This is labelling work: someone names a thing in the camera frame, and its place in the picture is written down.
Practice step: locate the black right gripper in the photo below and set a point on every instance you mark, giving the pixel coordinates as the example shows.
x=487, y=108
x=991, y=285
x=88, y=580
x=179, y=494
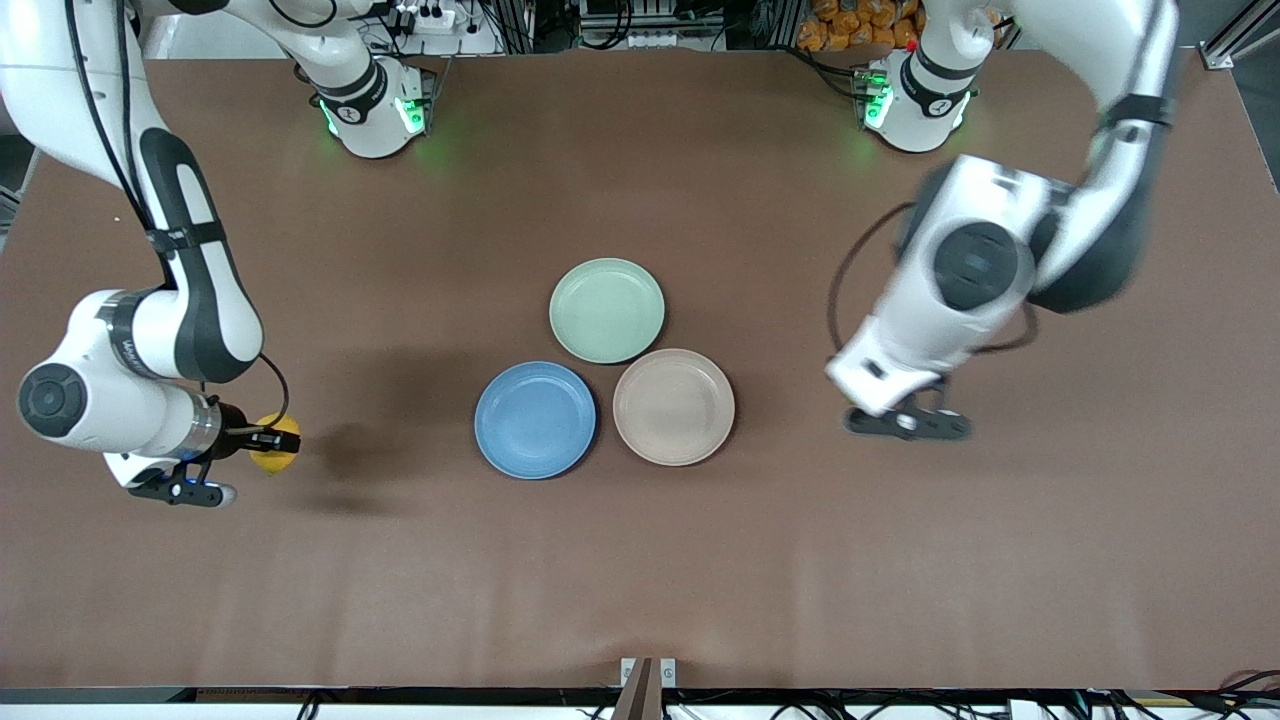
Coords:
x=231, y=417

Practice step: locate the yellow lemon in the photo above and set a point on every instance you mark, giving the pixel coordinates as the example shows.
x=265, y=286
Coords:
x=272, y=463

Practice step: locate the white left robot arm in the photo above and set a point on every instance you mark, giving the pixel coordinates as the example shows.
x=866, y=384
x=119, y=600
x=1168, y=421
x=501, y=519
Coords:
x=970, y=265

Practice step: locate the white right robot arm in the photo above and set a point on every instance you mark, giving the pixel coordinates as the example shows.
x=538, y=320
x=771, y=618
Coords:
x=200, y=270

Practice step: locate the beige plate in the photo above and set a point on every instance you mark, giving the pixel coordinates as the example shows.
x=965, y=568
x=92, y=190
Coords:
x=674, y=407

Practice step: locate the blue plate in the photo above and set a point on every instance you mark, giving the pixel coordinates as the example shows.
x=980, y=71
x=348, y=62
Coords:
x=535, y=420

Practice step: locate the pale green plate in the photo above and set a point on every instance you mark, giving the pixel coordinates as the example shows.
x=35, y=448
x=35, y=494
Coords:
x=607, y=310

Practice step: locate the orange snack bags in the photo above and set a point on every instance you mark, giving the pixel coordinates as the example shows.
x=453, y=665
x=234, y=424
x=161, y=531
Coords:
x=850, y=25

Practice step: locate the white power strip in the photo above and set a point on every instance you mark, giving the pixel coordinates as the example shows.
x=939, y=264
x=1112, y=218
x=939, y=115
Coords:
x=430, y=18

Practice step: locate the metal mount bracket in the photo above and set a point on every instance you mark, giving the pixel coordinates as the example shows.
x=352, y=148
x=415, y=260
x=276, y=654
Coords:
x=645, y=690

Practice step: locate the aluminium frame profile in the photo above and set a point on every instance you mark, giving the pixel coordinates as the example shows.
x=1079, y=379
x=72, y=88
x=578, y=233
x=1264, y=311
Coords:
x=1235, y=40

